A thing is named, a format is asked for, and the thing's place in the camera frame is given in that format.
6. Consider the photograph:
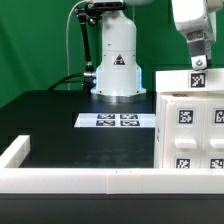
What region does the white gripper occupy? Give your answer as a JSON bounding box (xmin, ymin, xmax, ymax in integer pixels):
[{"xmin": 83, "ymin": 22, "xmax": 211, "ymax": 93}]
[{"xmin": 171, "ymin": 0, "xmax": 218, "ymax": 71}]

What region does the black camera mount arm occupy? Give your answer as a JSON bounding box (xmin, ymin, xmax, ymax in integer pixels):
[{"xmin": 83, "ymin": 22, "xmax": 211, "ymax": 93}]
[{"xmin": 75, "ymin": 0, "xmax": 127, "ymax": 91}]

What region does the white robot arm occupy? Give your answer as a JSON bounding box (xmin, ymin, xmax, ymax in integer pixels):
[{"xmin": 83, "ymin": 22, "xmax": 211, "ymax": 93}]
[{"xmin": 89, "ymin": 0, "xmax": 224, "ymax": 102}]

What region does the white cabinet body box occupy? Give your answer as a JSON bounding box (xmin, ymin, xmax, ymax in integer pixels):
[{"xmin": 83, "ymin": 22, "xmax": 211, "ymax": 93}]
[{"xmin": 154, "ymin": 93, "xmax": 224, "ymax": 169}]

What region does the small white tagged block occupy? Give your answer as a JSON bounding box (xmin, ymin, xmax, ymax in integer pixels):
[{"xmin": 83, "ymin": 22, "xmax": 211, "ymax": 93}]
[{"xmin": 156, "ymin": 68, "xmax": 224, "ymax": 93}]

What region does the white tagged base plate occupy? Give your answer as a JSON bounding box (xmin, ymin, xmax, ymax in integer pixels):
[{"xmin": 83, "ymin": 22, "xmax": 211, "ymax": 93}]
[{"xmin": 74, "ymin": 113, "xmax": 155, "ymax": 128}]

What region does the white border fence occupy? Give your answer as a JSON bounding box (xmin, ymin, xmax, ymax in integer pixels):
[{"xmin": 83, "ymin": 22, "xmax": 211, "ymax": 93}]
[{"xmin": 0, "ymin": 135, "xmax": 224, "ymax": 194}]

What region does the black cable bundle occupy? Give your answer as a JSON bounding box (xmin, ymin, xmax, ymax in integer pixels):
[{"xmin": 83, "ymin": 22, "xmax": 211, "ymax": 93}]
[{"xmin": 47, "ymin": 73, "xmax": 98, "ymax": 92}]

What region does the white cable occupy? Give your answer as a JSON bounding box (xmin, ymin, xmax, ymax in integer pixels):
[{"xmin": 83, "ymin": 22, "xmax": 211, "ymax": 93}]
[{"xmin": 65, "ymin": 0, "xmax": 88, "ymax": 92}]

